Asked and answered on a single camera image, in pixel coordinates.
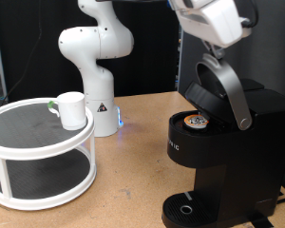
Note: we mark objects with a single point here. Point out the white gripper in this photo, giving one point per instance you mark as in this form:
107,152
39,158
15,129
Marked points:
215,25

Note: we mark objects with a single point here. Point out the orange-rimmed white coffee pod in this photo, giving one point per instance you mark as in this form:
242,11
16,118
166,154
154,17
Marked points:
196,121

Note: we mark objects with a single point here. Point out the black Keurig coffee machine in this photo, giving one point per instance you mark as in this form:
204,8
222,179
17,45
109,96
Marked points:
243,158

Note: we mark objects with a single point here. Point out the white mug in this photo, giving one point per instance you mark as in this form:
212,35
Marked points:
72,110

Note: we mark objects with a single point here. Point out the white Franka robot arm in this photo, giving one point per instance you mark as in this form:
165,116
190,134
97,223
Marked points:
98,79

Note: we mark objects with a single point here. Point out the dark grey partition panel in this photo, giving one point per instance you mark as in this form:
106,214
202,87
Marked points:
275,47

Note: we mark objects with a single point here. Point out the black curtain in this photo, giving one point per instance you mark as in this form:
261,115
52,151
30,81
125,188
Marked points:
22,47

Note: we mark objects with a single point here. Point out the white two-tier turntable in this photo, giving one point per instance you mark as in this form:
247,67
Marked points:
38,133

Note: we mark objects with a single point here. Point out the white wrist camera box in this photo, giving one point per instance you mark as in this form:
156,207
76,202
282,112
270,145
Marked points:
199,3

